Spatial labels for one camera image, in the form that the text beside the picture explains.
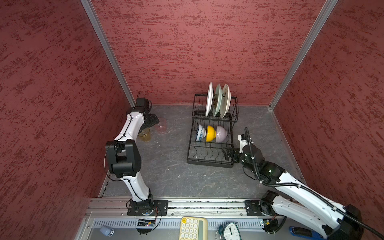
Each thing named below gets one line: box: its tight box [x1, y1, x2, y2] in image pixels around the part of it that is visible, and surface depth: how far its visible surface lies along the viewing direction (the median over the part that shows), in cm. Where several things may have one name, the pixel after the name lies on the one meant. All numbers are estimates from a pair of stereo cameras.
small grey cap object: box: [99, 226, 115, 237], surface depth 68 cm
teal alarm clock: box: [218, 221, 242, 240], surface depth 66 cm
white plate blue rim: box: [205, 82, 214, 117], surface depth 78 cm
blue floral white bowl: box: [195, 124, 207, 141], surface depth 94 cm
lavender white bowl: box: [216, 126, 227, 143], surface depth 94 cm
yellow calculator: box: [179, 216, 208, 240], surface depth 69 cm
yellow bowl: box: [206, 125, 217, 142], surface depth 95 cm
